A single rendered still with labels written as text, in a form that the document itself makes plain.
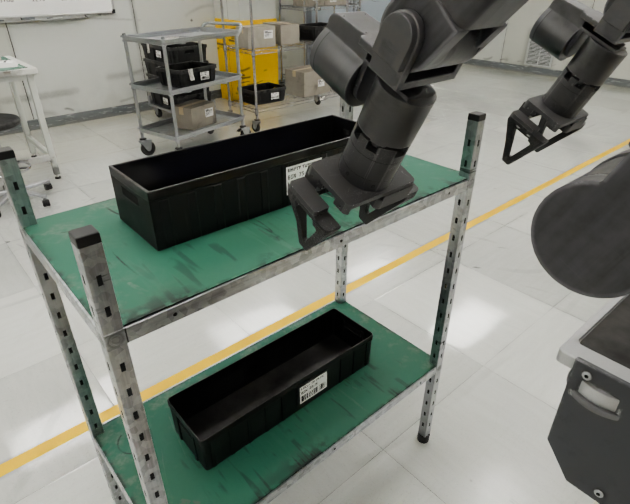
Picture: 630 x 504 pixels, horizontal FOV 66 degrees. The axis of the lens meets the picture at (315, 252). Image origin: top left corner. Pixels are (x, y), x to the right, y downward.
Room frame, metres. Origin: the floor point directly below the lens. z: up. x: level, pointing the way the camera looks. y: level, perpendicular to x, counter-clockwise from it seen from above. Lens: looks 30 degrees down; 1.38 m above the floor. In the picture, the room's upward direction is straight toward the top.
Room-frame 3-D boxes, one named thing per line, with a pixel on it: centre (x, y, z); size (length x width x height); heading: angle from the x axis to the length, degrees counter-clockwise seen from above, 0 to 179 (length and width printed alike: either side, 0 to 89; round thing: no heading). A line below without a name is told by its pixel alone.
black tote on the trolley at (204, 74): (4.19, 1.05, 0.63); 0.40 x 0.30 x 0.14; 146
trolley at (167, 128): (4.22, 1.03, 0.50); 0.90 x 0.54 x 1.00; 146
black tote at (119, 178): (0.99, 0.12, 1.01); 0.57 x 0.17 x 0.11; 131
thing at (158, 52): (5.21, 1.41, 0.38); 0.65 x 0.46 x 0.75; 44
